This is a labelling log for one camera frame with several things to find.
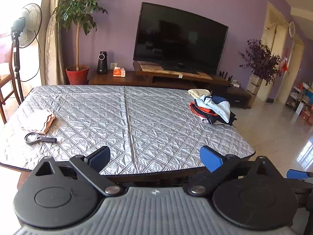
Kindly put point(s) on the black magnifying glass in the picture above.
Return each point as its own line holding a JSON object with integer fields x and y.
{"x": 49, "y": 140}

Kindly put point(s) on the pink garment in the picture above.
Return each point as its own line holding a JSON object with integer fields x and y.
{"x": 39, "y": 122}

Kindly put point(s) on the red hanging decoration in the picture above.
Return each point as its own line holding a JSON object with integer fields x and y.
{"x": 284, "y": 63}

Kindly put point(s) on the silver quilted table cover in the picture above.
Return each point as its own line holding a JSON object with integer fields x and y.
{"x": 146, "y": 117}

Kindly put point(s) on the brown wooden chair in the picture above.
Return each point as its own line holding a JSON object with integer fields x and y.
{"x": 5, "y": 79}

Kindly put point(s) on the purple dried flower bunch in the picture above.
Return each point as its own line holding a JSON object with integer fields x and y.
{"x": 262, "y": 58}

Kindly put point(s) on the black flat screen television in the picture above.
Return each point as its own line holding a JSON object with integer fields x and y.
{"x": 181, "y": 36}

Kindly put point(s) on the black standing fan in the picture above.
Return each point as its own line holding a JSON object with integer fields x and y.
{"x": 29, "y": 27}

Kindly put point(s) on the pale patterned vase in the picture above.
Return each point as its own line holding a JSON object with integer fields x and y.
{"x": 255, "y": 80}

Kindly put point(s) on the white wall socket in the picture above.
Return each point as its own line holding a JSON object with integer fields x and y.
{"x": 114, "y": 65}

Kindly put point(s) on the dark upright sticks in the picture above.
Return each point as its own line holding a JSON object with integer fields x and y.
{"x": 223, "y": 74}

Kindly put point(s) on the cream cloth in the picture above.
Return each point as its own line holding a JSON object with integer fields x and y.
{"x": 198, "y": 93}

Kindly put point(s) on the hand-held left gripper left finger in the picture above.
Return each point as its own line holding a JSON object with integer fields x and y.
{"x": 99, "y": 158}

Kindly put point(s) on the wooden television riser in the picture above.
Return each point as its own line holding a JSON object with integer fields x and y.
{"x": 156, "y": 68}

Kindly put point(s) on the cluttered storage rack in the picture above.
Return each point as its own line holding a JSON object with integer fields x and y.
{"x": 299, "y": 100}

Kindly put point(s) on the orange garment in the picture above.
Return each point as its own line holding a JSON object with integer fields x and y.
{"x": 204, "y": 109}

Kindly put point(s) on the black tower speaker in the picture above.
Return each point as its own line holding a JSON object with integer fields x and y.
{"x": 102, "y": 66}

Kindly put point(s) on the dark navy garment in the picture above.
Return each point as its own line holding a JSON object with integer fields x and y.
{"x": 212, "y": 120}

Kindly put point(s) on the white round wall fan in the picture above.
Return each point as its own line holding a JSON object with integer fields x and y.
{"x": 292, "y": 29}

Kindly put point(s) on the dark wooden television stand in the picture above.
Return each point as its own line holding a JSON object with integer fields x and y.
{"x": 105, "y": 78}

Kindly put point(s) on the green indoor tree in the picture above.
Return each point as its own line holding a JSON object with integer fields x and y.
{"x": 80, "y": 2}

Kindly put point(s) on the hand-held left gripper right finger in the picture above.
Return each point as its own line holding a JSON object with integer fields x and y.
{"x": 211, "y": 158}

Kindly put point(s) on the red plant pot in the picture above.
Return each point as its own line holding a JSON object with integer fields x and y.
{"x": 77, "y": 76}

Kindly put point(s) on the pile of mixed clothes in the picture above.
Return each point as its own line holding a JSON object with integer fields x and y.
{"x": 220, "y": 110}

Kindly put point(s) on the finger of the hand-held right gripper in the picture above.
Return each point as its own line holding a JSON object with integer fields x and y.
{"x": 297, "y": 174}

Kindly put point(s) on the orange tissue pack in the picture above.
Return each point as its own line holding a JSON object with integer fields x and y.
{"x": 119, "y": 72}

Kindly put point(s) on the dark wooden table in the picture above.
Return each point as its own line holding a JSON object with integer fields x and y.
{"x": 156, "y": 177}

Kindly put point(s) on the beige patterned curtain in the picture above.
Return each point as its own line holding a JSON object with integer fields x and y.
{"x": 52, "y": 53}

